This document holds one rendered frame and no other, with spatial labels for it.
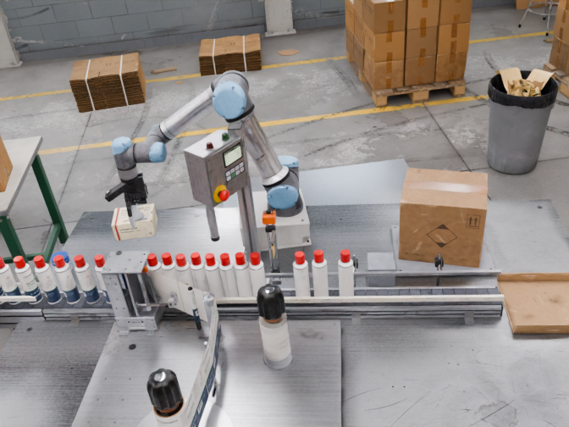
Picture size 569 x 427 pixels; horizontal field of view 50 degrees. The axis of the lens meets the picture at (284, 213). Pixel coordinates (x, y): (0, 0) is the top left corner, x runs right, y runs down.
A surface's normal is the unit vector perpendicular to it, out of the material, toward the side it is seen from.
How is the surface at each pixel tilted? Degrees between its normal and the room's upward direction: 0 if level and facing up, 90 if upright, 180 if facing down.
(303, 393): 0
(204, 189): 90
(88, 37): 90
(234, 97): 81
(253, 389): 0
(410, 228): 90
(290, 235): 90
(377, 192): 0
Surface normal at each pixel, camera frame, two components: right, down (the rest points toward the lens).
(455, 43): 0.11, 0.58
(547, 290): -0.08, -0.81
